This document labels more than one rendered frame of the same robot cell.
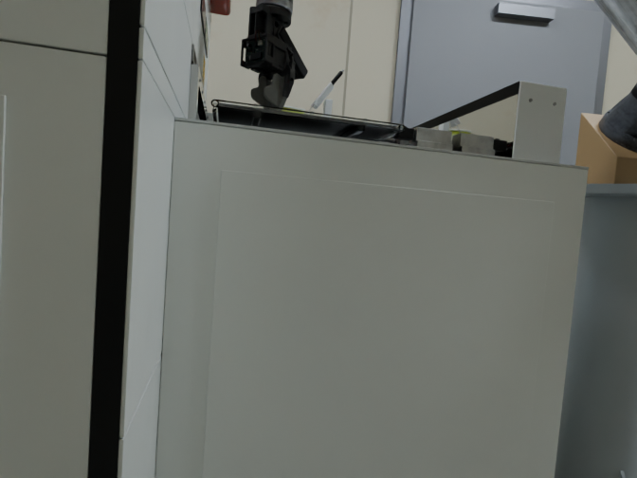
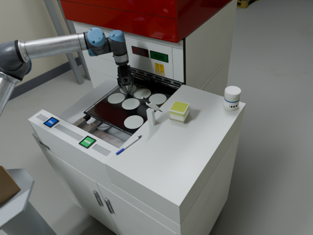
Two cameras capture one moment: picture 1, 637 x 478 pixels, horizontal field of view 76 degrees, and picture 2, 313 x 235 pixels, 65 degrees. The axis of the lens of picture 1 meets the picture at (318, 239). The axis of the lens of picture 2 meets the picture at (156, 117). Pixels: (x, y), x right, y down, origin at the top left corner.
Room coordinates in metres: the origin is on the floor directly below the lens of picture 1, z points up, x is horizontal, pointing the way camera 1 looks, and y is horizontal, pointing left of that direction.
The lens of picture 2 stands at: (1.90, -0.49, 1.75)
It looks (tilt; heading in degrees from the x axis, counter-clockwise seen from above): 42 degrees down; 142
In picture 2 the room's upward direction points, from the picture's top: 7 degrees counter-clockwise
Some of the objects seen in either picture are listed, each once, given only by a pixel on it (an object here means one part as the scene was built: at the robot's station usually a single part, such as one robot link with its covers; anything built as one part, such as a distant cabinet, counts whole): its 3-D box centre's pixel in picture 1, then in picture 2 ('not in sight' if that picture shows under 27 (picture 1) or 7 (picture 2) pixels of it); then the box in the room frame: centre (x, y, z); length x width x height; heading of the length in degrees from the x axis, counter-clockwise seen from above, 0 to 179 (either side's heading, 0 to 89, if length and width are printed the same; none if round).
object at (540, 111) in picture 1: (452, 149); (73, 142); (0.97, -0.30, 0.89); 0.55 x 0.09 x 0.14; 13
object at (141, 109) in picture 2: (296, 133); (130, 104); (0.95, 0.07, 0.90); 0.34 x 0.34 x 0.01; 13
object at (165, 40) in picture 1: (190, 24); (126, 58); (0.72, 0.25, 1.02); 0.81 x 0.03 x 0.40; 13
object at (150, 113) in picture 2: (321, 105); (153, 110); (1.22, 0.02, 1.03); 0.06 x 0.04 x 0.13; 103
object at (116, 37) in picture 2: not in sight; (117, 42); (0.86, 0.12, 1.21); 0.09 x 0.08 x 0.11; 65
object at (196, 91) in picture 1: (200, 120); (150, 84); (0.89, 0.27, 0.89); 0.44 x 0.02 x 0.10; 13
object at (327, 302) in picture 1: (317, 333); (141, 175); (1.05, -0.01, 0.41); 0.96 x 0.64 x 0.82; 13
